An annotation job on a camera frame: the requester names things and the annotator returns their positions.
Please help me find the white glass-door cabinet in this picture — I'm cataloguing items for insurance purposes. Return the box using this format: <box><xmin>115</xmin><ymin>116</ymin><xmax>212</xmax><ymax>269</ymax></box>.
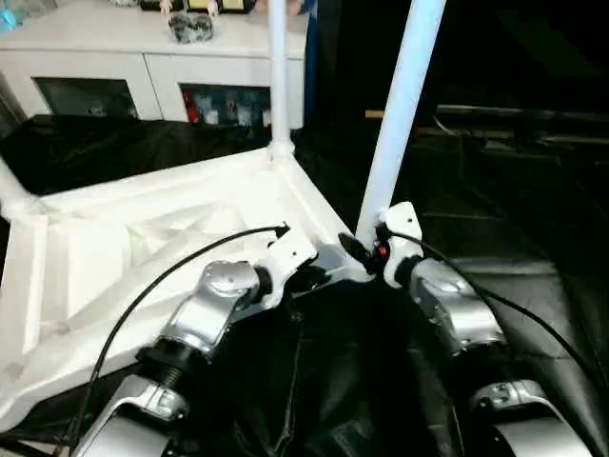
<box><xmin>0</xmin><ymin>0</ymin><xmax>309</xmax><ymax>131</ymax></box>

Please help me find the black bundle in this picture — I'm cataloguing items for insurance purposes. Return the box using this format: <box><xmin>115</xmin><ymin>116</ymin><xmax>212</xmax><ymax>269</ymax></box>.
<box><xmin>167</xmin><ymin>11</ymin><xmax>221</xmax><ymax>46</ymax></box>

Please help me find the white plastic table top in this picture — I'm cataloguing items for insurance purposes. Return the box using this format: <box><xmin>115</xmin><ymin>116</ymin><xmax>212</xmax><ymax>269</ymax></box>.
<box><xmin>0</xmin><ymin>142</ymin><xmax>378</xmax><ymax>421</ymax></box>

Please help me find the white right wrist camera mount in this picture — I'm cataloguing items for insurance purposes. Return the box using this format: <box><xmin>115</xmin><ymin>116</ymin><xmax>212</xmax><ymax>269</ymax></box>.
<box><xmin>377</xmin><ymin>200</ymin><xmax>425</xmax><ymax>290</ymax></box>

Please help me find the black table mat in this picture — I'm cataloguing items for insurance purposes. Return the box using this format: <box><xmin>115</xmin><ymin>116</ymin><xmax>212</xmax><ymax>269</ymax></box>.
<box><xmin>0</xmin><ymin>112</ymin><xmax>609</xmax><ymax>457</ymax></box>

